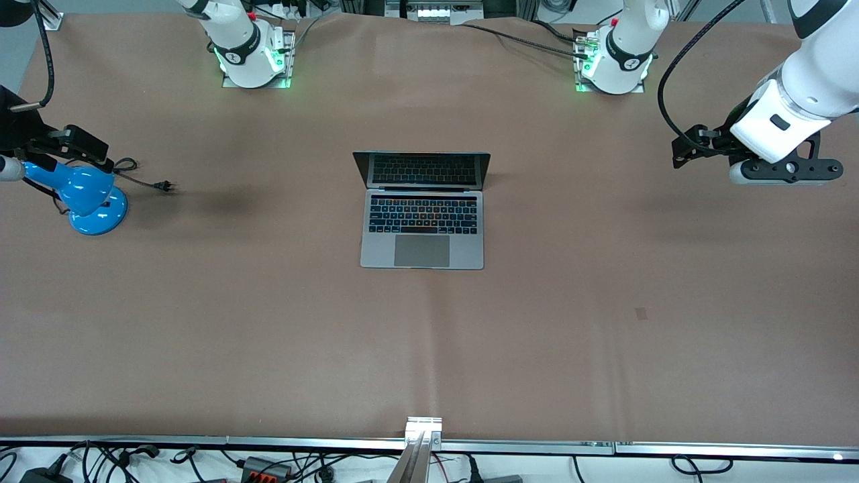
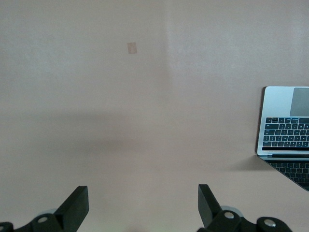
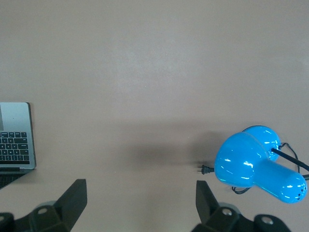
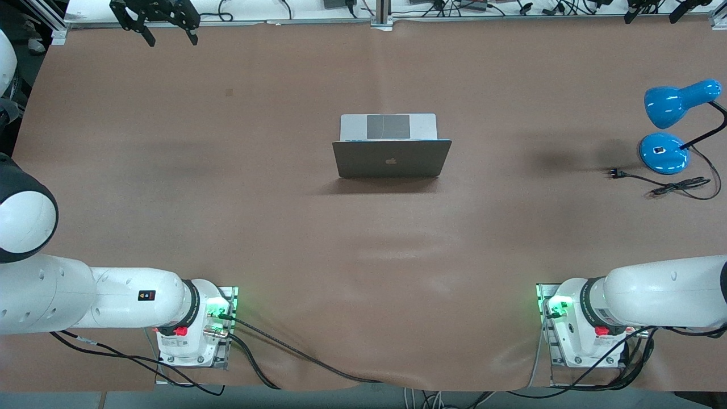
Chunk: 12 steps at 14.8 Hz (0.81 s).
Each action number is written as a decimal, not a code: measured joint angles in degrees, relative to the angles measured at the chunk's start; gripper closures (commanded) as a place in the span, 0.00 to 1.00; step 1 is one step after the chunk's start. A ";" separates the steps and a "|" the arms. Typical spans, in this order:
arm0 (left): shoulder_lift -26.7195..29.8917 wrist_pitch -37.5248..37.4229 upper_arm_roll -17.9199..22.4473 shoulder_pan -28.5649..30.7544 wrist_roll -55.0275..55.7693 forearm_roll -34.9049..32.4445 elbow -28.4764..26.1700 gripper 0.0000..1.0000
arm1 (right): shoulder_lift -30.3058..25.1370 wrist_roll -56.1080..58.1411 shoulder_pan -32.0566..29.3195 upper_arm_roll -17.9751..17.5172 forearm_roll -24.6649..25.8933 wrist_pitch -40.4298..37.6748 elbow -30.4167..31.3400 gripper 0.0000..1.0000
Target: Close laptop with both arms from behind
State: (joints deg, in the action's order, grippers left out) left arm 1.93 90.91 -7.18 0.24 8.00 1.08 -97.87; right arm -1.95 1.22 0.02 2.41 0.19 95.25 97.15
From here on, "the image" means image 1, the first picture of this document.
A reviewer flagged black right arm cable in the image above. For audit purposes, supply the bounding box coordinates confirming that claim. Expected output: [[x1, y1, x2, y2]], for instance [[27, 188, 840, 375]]
[[27, 0, 56, 111]]

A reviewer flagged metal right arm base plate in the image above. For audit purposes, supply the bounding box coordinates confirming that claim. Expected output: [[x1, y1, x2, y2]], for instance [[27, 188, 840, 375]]
[[221, 27, 297, 90]]

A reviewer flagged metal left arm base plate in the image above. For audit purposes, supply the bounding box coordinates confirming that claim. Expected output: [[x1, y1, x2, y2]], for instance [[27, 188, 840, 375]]
[[574, 27, 646, 95]]

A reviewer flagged blue desk lamp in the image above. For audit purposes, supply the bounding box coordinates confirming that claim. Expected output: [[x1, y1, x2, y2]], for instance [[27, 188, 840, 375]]
[[20, 161, 128, 236]]

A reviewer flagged aluminium table edge rail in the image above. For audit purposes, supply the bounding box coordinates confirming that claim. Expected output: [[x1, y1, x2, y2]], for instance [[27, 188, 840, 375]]
[[0, 436, 859, 462]]

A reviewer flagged black lamp cord with plug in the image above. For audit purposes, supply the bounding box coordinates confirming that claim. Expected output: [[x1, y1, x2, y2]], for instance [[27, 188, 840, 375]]
[[107, 158, 176, 194]]

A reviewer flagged grey table cable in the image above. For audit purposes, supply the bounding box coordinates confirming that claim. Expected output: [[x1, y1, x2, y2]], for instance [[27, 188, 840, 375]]
[[293, 13, 326, 51]]

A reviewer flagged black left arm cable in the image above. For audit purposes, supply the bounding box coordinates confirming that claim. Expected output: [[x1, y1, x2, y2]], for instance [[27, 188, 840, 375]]
[[658, 0, 746, 156]]

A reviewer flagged black power adapter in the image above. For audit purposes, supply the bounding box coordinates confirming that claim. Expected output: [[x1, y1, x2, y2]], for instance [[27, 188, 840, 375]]
[[19, 466, 73, 483]]

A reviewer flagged black cable loop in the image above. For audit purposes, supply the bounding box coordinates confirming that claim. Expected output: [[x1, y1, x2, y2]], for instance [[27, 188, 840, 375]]
[[671, 455, 734, 478]]

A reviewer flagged metal control box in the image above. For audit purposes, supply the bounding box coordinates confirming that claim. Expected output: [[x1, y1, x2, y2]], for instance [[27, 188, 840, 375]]
[[385, 0, 485, 26]]

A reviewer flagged brown table mat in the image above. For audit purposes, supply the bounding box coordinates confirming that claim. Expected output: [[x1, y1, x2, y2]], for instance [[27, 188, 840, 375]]
[[0, 12, 859, 449]]

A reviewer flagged grey laptop computer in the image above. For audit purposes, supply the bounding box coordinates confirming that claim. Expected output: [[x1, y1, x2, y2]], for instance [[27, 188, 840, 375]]
[[353, 151, 491, 270]]

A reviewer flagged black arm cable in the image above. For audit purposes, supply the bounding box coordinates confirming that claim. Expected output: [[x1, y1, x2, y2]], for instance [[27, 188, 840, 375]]
[[658, 0, 746, 156], [27, 0, 56, 111]]

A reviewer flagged thin black table cable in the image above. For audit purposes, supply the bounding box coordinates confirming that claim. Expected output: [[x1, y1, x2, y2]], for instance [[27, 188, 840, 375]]
[[534, 19, 579, 42]]

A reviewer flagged black braided table cable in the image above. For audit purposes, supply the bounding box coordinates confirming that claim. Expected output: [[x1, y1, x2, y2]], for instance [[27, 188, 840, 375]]
[[463, 23, 588, 60]]

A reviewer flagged aluminium frame profile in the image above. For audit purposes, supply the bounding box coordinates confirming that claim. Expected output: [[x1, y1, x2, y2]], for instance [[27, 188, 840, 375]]
[[34, 0, 64, 31]]

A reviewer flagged grey orange connector box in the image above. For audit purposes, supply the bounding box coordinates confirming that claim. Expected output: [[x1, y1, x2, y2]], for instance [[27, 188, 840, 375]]
[[240, 456, 294, 481]]

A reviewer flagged aluminium camera post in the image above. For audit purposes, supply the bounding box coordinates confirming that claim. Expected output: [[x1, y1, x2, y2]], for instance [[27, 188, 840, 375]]
[[386, 416, 444, 483]]

